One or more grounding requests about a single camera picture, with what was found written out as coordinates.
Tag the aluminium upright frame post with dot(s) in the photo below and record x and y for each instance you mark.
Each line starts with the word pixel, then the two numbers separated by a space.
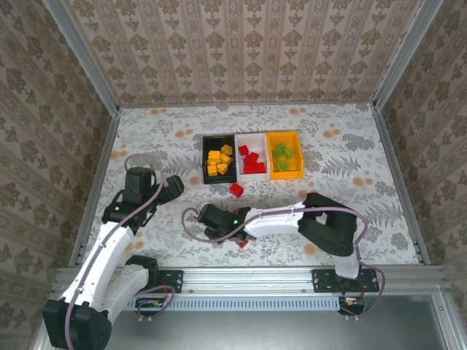
pixel 408 54
pixel 82 58

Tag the black plastic bin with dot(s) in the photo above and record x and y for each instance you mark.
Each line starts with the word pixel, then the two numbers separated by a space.
pixel 219 178

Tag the green lego brick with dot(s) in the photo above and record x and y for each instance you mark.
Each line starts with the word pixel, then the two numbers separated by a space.
pixel 281 166
pixel 281 148
pixel 277 155
pixel 288 153

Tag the grey metal sheet panel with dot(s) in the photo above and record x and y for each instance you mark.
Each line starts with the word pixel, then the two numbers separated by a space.
pixel 255 331

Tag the orange lego brick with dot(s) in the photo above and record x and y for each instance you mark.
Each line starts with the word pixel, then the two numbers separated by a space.
pixel 226 148
pixel 222 168
pixel 214 156
pixel 212 170
pixel 226 159

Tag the aluminium table side rail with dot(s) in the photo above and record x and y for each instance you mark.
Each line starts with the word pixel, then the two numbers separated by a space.
pixel 96 175
pixel 399 178

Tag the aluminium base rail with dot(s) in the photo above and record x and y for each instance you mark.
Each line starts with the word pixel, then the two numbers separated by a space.
pixel 248 280

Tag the black controller board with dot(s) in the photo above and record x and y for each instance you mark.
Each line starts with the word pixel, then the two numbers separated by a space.
pixel 352 302
pixel 151 303

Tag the orange plastic bin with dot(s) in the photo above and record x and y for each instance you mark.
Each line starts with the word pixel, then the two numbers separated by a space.
pixel 293 171

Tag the white plastic bin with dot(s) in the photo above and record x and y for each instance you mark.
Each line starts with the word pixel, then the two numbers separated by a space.
pixel 261 140

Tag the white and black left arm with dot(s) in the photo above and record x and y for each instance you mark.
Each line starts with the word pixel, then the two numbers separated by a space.
pixel 98 262

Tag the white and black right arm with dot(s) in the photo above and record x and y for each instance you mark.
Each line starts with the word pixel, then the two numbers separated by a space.
pixel 277 222

